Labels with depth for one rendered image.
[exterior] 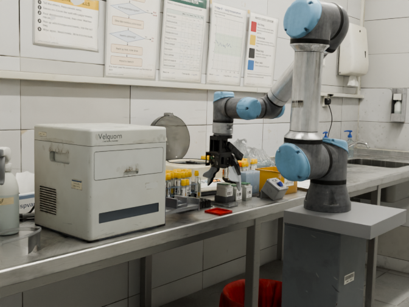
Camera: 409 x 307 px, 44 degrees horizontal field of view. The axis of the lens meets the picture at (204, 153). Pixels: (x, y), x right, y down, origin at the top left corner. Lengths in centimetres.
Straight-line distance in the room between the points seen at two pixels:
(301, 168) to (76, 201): 64
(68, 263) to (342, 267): 82
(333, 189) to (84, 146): 78
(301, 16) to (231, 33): 128
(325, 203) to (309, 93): 36
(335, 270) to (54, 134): 92
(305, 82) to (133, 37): 97
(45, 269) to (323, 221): 81
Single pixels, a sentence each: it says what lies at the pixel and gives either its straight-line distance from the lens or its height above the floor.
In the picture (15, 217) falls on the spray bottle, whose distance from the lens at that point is 149.
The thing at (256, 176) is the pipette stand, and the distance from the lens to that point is 208.
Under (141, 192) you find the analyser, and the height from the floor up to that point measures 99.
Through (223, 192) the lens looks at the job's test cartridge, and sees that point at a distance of 185.
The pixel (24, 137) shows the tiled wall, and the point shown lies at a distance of 197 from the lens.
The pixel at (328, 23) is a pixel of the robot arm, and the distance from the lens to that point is 154.
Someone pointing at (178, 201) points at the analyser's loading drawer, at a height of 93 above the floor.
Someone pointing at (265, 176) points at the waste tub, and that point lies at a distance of 214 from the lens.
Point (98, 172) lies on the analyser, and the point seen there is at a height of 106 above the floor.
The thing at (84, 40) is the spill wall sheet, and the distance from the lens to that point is 211.
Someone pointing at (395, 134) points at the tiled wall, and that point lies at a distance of 410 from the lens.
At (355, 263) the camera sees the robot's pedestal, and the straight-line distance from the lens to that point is 173.
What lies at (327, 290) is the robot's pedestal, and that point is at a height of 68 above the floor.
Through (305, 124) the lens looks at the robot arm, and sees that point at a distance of 152.
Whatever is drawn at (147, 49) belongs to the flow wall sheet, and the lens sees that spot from 232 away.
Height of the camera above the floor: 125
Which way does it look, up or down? 6 degrees down
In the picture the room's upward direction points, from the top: 1 degrees clockwise
